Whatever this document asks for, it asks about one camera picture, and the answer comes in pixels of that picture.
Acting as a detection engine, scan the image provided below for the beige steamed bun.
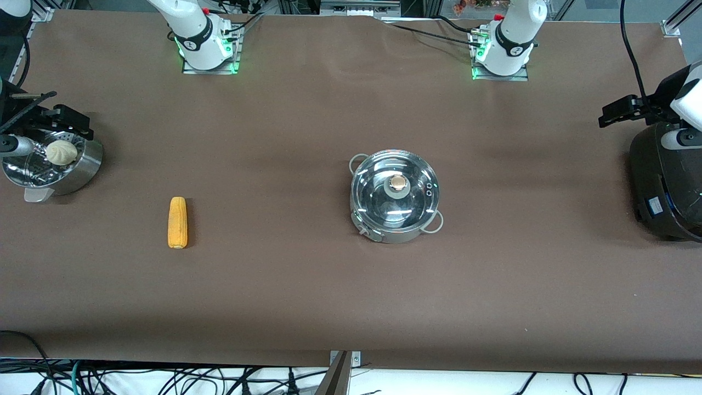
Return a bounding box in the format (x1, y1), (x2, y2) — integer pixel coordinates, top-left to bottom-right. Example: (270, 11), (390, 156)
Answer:
(45, 140), (78, 166)

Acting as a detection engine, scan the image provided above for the black rice cooker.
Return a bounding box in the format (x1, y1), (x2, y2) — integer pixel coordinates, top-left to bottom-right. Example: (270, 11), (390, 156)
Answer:
(629, 122), (702, 243)

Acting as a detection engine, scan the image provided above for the yellow corn cob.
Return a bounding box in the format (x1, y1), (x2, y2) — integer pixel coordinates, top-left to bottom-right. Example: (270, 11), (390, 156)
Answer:
(167, 196), (188, 249)

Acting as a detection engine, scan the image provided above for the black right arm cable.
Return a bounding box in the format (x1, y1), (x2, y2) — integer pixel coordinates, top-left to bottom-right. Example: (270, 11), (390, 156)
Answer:
(0, 91), (57, 135)

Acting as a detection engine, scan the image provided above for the thick black hanging cable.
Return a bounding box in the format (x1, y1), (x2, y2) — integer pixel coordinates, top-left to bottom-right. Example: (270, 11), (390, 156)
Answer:
(621, 0), (659, 110)

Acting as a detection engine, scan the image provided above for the grey metal box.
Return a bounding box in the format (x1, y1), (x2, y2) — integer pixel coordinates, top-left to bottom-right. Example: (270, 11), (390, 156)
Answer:
(320, 0), (401, 16)

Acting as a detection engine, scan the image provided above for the brown table cover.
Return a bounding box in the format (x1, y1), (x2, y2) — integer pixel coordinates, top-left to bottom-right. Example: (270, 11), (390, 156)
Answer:
(0, 10), (702, 375)

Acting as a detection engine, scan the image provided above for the grey metal pole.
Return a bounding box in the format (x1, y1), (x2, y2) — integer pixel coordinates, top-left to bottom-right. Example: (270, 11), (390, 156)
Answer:
(315, 351), (352, 395)

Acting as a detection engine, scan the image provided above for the steel steamer pot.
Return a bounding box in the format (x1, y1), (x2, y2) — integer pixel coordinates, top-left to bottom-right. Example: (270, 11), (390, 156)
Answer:
(2, 129), (104, 204)

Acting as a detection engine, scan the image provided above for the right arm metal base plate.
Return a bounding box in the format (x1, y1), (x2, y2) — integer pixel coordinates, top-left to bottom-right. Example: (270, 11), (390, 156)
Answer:
(182, 25), (242, 75)

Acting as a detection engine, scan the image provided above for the glass pot lid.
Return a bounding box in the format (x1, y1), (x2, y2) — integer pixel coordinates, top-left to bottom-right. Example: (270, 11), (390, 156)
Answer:
(351, 150), (439, 228)

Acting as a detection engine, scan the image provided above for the thin black table cable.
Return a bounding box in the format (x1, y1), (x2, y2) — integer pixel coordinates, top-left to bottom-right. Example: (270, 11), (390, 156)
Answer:
(384, 15), (479, 49)

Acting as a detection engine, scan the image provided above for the stainless steel pot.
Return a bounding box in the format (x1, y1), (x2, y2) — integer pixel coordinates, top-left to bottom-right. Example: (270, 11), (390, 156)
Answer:
(349, 149), (445, 245)

